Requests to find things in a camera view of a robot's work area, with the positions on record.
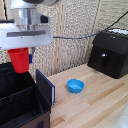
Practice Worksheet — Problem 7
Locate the red plastic cup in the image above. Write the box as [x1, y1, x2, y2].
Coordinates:
[7, 47, 31, 75]

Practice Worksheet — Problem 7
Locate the black cable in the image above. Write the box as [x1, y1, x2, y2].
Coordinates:
[52, 11, 128, 40]

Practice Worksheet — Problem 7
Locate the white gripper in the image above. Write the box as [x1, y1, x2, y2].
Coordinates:
[0, 23, 54, 64]

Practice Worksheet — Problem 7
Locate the blue plastic bowl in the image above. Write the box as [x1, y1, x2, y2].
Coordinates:
[66, 78, 85, 95]

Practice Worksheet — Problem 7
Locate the black fabric storage box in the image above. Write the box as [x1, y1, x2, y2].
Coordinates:
[0, 61, 56, 128]

